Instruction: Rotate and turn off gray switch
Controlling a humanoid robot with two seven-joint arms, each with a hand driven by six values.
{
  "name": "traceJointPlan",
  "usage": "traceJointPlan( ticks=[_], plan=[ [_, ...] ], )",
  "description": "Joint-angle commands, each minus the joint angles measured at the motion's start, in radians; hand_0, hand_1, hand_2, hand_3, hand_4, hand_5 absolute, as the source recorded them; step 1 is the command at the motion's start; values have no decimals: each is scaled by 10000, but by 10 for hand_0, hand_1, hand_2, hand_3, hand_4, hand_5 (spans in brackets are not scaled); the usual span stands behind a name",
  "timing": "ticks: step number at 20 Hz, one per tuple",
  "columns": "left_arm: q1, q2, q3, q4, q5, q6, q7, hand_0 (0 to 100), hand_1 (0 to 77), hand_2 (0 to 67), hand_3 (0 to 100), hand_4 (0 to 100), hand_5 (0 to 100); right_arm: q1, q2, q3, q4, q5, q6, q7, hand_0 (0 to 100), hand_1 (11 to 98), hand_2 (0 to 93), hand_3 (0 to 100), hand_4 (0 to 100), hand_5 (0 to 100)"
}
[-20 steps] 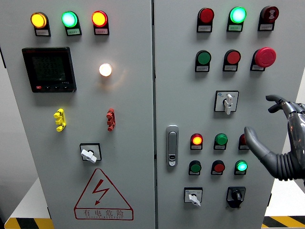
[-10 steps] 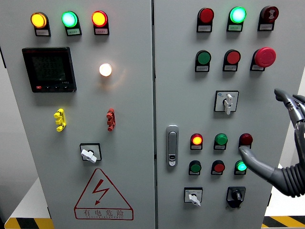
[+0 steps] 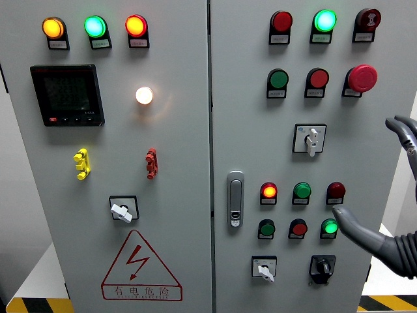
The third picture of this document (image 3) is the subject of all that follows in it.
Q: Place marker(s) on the small green lit lamp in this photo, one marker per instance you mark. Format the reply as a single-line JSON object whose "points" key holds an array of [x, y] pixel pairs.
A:
{"points": [[329, 227]]}

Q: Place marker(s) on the small label plate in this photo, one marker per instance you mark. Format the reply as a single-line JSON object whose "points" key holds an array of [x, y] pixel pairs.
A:
{"points": [[138, 43], [351, 92], [265, 237], [296, 236], [100, 43], [363, 37], [327, 236], [320, 38], [58, 45], [334, 201], [268, 201], [276, 94], [300, 201], [279, 39], [314, 93]]}

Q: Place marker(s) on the black yellow striped tape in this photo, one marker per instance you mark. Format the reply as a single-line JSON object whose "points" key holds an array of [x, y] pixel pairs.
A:
{"points": [[387, 304], [37, 306]]}

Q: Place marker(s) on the small dark red lamp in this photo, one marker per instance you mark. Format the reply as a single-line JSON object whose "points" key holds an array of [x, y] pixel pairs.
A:
{"points": [[336, 189]]}

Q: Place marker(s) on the small red push button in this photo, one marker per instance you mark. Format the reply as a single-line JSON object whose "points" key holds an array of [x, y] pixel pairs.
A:
{"points": [[299, 228]]}

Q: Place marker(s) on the small green unlit lamp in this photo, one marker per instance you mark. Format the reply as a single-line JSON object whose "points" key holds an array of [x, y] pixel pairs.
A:
{"points": [[302, 190]]}

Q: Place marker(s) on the small green push button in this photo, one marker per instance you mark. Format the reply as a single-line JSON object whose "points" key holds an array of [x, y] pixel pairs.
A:
{"points": [[267, 229]]}

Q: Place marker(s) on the small red lit lamp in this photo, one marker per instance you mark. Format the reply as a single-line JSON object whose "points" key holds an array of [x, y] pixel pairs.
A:
{"points": [[269, 191]]}

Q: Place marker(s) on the silver door lock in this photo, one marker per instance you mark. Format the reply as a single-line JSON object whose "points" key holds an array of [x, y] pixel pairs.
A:
{"points": [[235, 195]]}

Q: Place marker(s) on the grey cabinet door with lock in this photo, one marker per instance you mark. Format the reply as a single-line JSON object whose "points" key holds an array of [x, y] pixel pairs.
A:
{"points": [[254, 137]]}

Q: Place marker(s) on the large red stop button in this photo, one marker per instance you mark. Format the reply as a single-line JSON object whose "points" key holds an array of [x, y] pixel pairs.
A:
{"points": [[362, 77]]}

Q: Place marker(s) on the large red push button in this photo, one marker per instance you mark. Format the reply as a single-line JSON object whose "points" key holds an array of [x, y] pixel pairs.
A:
{"points": [[319, 78]]}

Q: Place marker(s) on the large green push button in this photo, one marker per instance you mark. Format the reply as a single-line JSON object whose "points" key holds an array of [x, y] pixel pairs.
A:
{"points": [[279, 79]]}

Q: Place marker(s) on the grey cabinet door with display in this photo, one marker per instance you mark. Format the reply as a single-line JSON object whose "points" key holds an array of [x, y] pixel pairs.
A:
{"points": [[182, 146]]}

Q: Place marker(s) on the dark red buzzer lamp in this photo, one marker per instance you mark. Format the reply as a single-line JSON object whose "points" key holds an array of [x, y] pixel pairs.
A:
{"points": [[369, 19]]}

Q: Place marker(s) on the large green lit lamp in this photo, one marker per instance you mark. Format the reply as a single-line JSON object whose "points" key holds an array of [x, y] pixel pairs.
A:
{"points": [[94, 26], [325, 21]]}

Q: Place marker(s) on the red warning triangle sticker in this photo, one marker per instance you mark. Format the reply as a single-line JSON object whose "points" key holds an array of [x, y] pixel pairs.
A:
{"points": [[137, 261]]}

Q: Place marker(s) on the large red unlit lamp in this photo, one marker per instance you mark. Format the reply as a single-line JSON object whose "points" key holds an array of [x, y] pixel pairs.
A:
{"points": [[281, 21]]}

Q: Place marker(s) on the white glowing lamp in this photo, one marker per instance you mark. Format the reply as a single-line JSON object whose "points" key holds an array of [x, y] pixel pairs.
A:
{"points": [[144, 95]]}

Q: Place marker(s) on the large orange-red lit lamp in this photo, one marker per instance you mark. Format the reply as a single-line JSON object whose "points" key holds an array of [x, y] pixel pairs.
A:
{"points": [[135, 26]]}

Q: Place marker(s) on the black display meter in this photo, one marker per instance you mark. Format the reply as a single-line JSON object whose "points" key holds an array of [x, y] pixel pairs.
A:
{"points": [[67, 94]]}

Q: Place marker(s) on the yellow round lamp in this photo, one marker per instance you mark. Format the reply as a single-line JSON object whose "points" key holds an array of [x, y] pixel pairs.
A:
{"points": [[53, 28]]}

